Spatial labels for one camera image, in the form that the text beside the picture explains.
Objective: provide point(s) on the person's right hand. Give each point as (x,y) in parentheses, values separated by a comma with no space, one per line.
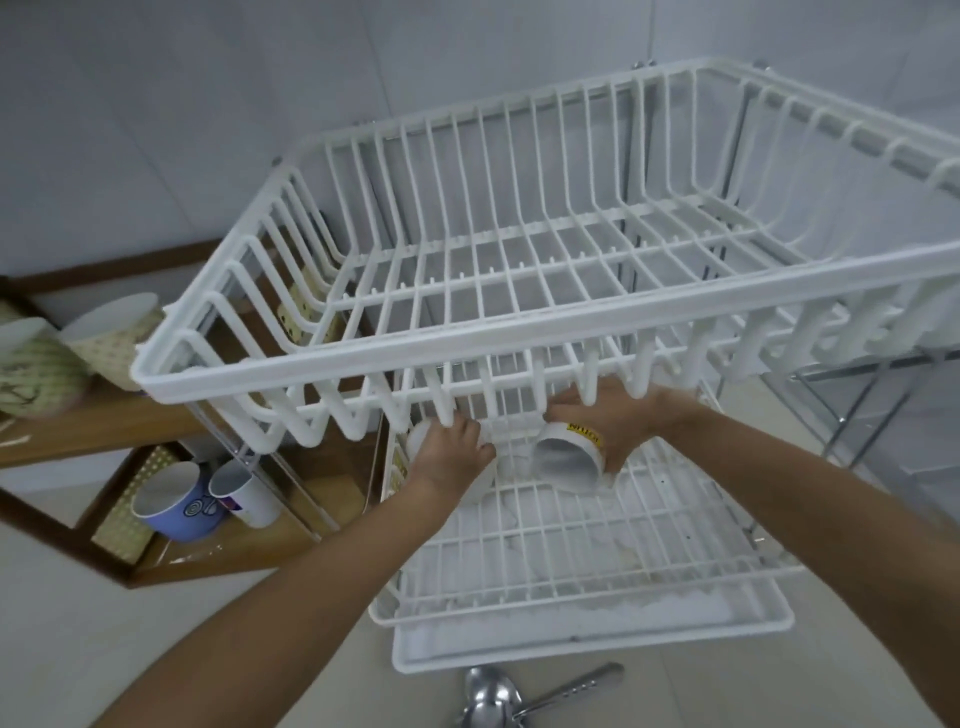
(630,420)

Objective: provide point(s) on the person's left hand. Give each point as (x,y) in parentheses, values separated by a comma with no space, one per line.
(448,459)

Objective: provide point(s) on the person's right thumb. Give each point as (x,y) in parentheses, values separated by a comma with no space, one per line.
(564,411)

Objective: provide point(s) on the person's left thumb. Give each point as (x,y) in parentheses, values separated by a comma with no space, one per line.
(484,454)

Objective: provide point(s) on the plain white cup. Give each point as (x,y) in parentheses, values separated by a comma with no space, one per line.
(480,484)

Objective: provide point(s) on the white cup with yellow label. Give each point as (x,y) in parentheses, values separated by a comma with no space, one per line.
(570,457)

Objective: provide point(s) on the person's right forearm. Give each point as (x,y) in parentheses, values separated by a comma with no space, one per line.
(825,540)

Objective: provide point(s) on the person's left forearm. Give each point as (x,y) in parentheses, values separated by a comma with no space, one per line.
(285,607)

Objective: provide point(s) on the white upper dish rack basket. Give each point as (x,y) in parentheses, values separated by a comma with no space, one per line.
(480,346)

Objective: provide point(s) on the white dish rack basket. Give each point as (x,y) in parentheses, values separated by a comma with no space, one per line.
(570,525)
(480,346)

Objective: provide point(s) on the white lower dish rack basket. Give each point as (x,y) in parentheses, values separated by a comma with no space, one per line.
(570,525)

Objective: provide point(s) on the white drip tray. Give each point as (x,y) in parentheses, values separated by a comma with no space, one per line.
(585,626)

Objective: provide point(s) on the dotted woven mat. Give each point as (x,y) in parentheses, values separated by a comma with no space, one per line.
(298,309)
(124,517)

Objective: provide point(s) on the metal spoon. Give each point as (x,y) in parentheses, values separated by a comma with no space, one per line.
(489,694)

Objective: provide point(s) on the white cup with purple print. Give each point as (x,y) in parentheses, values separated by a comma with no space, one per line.
(247,495)

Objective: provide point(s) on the blue cup with swirl print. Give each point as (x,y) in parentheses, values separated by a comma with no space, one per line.
(176,506)

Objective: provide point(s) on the wooden shelf unit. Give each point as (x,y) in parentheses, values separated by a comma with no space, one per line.
(97,421)

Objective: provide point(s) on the cream dotted cup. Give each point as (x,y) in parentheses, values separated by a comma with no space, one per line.
(112,334)

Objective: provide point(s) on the green patterned bowl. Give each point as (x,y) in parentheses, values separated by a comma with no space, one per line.
(34,371)

